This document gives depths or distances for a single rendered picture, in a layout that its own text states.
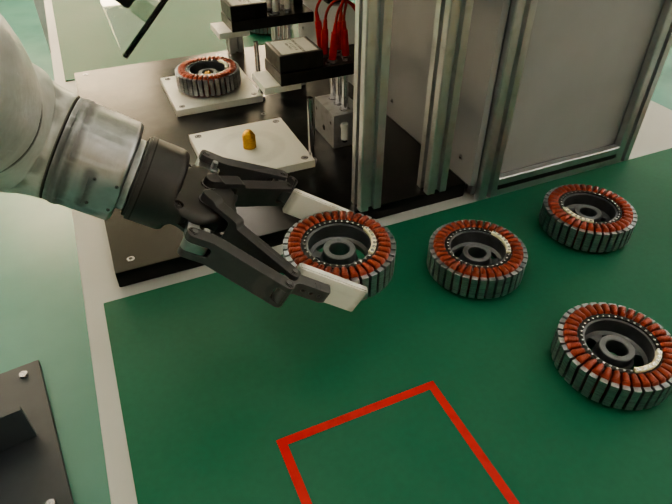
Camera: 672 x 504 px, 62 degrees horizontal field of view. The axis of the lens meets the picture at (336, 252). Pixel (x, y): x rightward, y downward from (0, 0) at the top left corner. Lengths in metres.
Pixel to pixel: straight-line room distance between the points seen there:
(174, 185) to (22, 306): 1.47
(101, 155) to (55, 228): 1.74
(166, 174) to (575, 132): 0.60
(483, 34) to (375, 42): 0.16
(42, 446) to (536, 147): 1.25
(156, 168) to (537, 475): 0.40
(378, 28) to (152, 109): 0.51
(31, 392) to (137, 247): 0.99
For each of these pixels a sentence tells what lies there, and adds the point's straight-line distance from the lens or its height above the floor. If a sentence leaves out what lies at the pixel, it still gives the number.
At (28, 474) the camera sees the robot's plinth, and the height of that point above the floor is 0.02.
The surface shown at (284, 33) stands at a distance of 1.07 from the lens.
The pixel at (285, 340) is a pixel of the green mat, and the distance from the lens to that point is 0.59.
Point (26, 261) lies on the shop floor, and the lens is 2.10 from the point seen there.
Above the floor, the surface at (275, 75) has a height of 0.89.
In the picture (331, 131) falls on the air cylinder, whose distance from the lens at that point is 0.86.
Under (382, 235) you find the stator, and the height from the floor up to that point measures 0.85.
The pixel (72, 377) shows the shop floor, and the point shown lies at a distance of 1.66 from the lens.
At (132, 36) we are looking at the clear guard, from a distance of 0.56.
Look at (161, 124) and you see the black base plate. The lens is 0.98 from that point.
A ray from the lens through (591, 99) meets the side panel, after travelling 0.87.
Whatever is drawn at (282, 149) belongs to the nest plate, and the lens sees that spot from 0.84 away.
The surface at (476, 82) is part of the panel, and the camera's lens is 0.75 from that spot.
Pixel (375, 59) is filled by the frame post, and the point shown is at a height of 0.96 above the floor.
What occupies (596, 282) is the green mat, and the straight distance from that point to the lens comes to 0.72.
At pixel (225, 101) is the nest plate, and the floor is 0.78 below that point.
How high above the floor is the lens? 1.19
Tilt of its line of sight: 39 degrees down
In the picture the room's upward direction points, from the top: straight up
